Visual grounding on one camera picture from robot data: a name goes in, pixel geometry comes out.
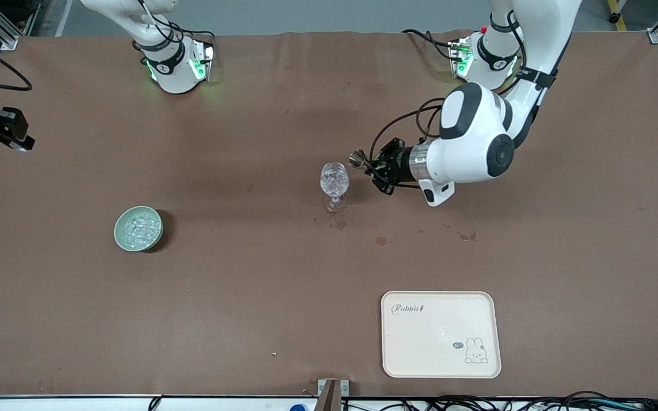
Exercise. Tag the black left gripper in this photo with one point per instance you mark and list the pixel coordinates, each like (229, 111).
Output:
(400, 164)

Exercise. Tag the grey metal mount bracket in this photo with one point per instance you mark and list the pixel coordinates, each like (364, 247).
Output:
(333, 399)

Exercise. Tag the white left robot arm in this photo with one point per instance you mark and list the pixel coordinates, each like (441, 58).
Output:
(477, 142)

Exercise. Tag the steel jigger cup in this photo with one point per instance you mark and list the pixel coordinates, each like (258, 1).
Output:
(357, 158)

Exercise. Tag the green ceramic bowl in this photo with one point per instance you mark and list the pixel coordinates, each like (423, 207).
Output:
(119, 231)

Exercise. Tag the clear crystal wine glass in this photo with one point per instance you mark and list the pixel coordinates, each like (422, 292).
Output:
(334, 180)

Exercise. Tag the brown table cover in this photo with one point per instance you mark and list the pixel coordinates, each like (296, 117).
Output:
(249, 285)

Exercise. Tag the cream rabbit print tray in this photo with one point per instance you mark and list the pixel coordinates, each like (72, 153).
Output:
(440, 334)

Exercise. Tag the clear ice cube pile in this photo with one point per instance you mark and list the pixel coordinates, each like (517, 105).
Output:
(140, 229)

